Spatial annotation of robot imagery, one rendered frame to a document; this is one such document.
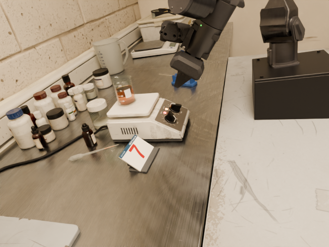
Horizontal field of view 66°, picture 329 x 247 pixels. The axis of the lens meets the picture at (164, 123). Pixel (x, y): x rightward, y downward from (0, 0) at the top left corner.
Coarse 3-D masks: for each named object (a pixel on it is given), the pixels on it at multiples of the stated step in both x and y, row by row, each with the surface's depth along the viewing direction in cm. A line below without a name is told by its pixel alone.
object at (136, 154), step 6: (138, 138) 64; (132, 144) 61; (138, 144) 62; (144, 144) 63; (132, 150) 60; (138, 150) 61; (144, 150) 62; (126, 156) 58; (132, 156) 59; (138, 156) 60; (144, 156) 61; (132, 162) 58; (138, 162) 59; (138, 168) 58
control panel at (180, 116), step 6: (168, 102) 72; (162, 108) 69; (168, 108) 70; (186, 108) 73; (162, 114) 67; (174, 114) 69; (180, 114) 70; (186, 114) 71; (156, 120) 64; (162, 120) 65; (180, 120) 67; (174, 126) 64; (180, 126) 65
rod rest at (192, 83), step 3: (174, 78) 98; (174, 81) 99; (189, 81) 96; (192, 81) 94; (195, 81) 95; (183, 84) 96; (186, 84) 95; (189, 84) 94; (192, 84) 93; (195, 84) 95
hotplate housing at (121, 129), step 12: (156, 108) 68; (108, 120) 67; (120, 120) 66; (132, 120) 65; (144, 120) 64; (120, 132) 67; (132, 132) 66; (144, 132) 65; (156, 132) 65; (168, 132) 64; (180, 132) 63
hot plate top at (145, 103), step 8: (136, 96) 73; (144, 96) 72; (152, 96) 71; (136, 104) 68; (144, 104) 67; (152, 104) 66; (112, 112) 66; (120, 112) 66; (128, 112) 65; (136, 112) 64; (144, 112) 63
